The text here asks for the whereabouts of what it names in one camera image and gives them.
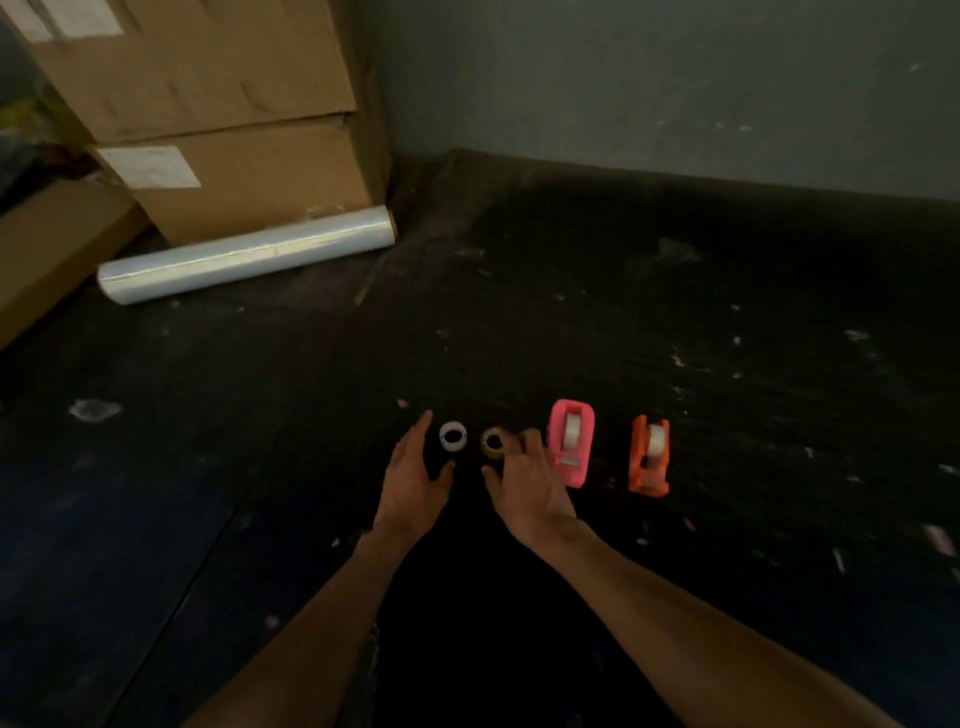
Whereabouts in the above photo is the person's left hand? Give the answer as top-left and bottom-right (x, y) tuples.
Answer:
(370, 410), (456, 543)

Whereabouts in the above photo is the person's right hand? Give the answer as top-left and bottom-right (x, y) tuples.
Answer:
(481, 428), (579, 551)

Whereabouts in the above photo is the person's left forearm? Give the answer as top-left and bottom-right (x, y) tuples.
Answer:
(182, 528), (418, 728)

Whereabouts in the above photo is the person's right forearm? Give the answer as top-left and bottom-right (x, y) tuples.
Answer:
(537, 519), (906, 728)

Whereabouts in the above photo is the pink tape dispenser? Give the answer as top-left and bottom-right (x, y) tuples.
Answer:
(545, 398), (597, 490)

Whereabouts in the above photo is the orange tape dispenser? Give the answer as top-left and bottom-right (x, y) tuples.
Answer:
(627, 414), (672, 499)

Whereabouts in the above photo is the clear stretch wrap roll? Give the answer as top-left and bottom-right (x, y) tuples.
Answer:
(96, 205), (398, 306)

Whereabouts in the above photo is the cardboard box with white label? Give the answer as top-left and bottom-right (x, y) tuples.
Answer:
(88, 75), (394, 248)

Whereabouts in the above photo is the clear plastic scrap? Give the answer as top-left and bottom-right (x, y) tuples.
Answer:
(68, 398), (124, 424)

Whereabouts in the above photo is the flat cardboard box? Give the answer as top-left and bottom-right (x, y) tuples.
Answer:
(0, 178), (152, 351)

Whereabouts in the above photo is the large cardboard box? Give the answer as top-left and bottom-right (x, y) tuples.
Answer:
(0, 0), (360, 145)

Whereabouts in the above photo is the dark pile of clutter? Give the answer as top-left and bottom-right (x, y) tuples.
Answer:
(0, 22), (97, 215)

